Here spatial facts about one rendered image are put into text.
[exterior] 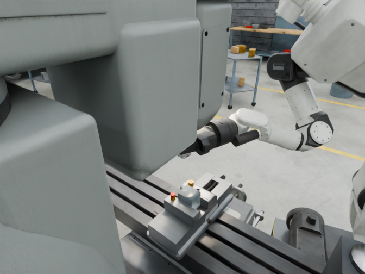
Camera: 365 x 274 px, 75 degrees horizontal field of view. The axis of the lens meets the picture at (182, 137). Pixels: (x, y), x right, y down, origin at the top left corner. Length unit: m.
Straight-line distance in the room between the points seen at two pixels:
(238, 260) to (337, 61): 0.65
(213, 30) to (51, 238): 0.45
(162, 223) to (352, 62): 0.72
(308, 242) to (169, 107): 1.15
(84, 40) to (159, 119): 0.17
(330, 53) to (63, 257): 0.76
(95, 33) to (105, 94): 0.11
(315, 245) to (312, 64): 0.90
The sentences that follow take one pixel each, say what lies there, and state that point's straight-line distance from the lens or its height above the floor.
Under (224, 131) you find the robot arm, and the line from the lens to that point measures 0.76.
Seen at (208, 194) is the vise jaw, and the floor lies 1.04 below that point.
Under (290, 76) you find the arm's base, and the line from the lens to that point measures 0.94.
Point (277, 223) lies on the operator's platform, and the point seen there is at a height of 0.40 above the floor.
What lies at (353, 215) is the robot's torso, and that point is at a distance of 1.28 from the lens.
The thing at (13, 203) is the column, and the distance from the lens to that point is 0.25.
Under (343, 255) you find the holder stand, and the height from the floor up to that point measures 1.11.
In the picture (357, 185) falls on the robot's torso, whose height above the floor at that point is 1.02.
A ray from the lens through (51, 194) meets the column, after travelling 0.26.
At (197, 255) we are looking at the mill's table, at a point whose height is 0.93.
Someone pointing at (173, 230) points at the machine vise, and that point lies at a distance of 0.81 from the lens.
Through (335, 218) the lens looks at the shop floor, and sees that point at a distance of 2.52.
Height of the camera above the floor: 1.62
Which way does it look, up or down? 30 degrees down
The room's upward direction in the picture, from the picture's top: straight up
